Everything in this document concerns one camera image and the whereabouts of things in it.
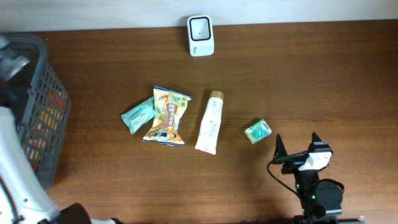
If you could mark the grey plastic basket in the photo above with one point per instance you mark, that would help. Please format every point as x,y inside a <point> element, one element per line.
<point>25,73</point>

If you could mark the yellow snack bag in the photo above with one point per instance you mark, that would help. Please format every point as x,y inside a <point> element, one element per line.
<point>169,107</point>

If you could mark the white tube with tan cap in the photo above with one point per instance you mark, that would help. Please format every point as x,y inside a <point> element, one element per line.
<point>210,124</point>

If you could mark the teal wipes pack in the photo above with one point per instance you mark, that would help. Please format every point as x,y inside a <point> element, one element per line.
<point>139,115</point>

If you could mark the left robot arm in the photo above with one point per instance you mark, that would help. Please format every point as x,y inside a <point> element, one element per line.
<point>23,199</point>

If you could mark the items inside basket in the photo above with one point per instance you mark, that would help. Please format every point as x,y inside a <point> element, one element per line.
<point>42,140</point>

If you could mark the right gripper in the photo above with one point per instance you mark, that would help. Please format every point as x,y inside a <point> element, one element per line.
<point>291,165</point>

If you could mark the white barcode scanner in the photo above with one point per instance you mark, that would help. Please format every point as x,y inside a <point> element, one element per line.
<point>200,36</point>

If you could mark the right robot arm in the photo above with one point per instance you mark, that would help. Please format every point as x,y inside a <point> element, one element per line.
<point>320,198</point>

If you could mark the small teal tissue pack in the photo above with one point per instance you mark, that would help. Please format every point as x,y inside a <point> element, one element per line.
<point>258,131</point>

